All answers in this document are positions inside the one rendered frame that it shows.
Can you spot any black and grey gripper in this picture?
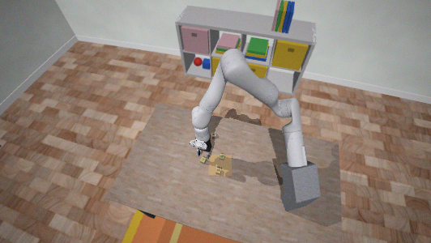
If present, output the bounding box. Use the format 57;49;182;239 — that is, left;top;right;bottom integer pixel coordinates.
190;132;211;159

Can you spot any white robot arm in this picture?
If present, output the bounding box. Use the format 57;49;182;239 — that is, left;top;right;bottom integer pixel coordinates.
191;49;307;167

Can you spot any tan square mat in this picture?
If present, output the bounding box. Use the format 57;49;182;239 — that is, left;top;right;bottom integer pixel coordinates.
208;155;232;177

